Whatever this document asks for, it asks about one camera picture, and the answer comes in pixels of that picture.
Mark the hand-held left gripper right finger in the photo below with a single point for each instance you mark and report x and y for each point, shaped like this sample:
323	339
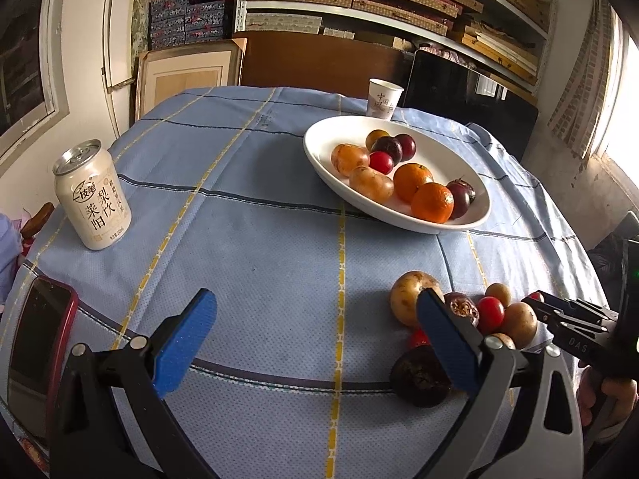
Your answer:
449	344

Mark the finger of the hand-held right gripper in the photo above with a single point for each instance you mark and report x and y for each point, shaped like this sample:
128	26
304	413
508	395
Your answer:
554	304
559	323

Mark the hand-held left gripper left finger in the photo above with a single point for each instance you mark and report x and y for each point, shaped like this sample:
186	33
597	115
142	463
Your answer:
184	344

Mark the red cherry tomato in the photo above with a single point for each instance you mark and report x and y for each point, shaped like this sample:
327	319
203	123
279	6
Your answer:
418	340
381	161
490	312
535	296

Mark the small dark wrinkled passion fruit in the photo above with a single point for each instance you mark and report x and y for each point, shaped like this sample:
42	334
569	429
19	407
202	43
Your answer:
462	309

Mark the wrinkled dark brown passion fruit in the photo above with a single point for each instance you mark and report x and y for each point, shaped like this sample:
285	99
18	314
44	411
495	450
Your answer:
419	376

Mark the small tan fruit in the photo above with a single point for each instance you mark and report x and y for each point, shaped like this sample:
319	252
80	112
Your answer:
499	292

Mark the large tan passion fruit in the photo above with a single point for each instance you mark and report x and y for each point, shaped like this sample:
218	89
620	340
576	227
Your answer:
404	299

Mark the small dark red plum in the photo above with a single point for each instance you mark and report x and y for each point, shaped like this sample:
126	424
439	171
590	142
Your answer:
471	190

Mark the orange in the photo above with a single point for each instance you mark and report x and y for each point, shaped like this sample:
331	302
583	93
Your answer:
433	203
412	179

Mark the dark purple passion fruit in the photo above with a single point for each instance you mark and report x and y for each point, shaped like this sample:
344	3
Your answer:
388	148

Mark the small yellow citrus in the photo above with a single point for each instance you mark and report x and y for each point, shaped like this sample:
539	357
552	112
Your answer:
378	138

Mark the white oval bowl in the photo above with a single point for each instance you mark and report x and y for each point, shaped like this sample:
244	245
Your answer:
319	142

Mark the person's right hand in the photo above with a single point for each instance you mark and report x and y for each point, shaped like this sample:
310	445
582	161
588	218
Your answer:
621	394

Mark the black chair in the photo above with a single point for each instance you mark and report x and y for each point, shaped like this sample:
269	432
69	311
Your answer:
614	259

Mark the blue striped tablecloth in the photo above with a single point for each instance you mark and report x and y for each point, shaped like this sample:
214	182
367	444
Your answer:
274	259

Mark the phone in red case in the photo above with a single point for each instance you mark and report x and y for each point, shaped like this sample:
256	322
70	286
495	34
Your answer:
40	344

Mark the white beverage can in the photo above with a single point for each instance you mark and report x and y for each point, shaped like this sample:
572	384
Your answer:
95	204

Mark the brown wooden chair knob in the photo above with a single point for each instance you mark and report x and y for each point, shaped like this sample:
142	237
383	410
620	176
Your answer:
40	217

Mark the purple floral cloth pile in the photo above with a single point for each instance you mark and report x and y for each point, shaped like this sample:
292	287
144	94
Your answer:
7	259

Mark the beige lattice curtain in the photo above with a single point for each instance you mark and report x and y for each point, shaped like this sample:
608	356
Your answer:
584	85

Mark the black monitor screen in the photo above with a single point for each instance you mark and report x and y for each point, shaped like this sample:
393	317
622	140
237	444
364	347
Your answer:
459	95

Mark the bright side window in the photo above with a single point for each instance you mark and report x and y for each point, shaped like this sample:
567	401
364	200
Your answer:
629	85

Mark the white paper cup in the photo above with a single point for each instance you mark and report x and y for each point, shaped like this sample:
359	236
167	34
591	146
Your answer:
384	100

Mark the stack of light wooden frames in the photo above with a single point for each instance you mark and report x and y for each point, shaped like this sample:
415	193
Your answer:
499	52

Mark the pink floral cloth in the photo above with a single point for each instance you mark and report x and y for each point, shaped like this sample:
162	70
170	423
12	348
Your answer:
444	53

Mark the white leaning slat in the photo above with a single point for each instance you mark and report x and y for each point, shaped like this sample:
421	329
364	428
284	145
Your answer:
114	50

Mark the brown wooden board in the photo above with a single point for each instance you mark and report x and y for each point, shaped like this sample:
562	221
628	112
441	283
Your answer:
309	65

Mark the stack of blue patterned boxes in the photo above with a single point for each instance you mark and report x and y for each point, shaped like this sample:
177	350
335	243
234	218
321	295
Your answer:
189	22

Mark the white framed window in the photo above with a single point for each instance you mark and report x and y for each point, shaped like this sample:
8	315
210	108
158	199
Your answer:
25	60

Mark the green marbled panel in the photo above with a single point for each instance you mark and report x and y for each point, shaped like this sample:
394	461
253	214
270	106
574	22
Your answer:
142	10

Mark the white metal shelf rack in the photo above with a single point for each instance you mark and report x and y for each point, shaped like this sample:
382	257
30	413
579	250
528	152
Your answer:
279	5

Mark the light wooden picture frame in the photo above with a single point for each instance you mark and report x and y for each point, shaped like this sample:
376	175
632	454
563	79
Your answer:
184	77

